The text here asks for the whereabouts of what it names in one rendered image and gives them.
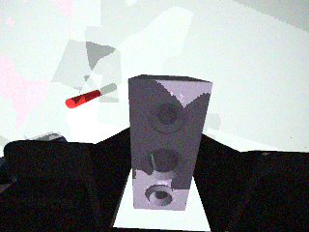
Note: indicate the red peg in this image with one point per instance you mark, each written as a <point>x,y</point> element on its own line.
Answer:
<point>78,100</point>

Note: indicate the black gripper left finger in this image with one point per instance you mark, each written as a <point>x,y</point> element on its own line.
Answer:
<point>104,166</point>

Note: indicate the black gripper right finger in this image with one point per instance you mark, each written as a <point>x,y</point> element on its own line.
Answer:
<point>226,178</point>

